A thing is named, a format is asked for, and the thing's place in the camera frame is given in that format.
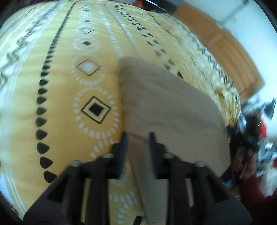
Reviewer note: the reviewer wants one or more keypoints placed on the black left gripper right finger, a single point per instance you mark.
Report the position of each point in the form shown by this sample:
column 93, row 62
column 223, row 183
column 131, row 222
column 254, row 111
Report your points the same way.
column 195, row 195

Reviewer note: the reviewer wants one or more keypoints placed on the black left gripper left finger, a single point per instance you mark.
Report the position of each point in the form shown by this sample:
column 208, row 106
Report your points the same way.
column 80, row 194

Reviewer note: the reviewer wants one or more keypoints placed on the grey pants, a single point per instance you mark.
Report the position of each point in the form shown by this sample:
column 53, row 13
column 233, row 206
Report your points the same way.
column 184, row 119

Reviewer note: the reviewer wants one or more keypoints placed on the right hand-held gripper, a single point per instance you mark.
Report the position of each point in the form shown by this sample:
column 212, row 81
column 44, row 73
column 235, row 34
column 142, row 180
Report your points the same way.
column 251, row 133

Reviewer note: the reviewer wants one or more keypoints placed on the wooden bed headboard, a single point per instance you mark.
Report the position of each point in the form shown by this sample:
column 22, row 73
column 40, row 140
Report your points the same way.
column 228, row 52

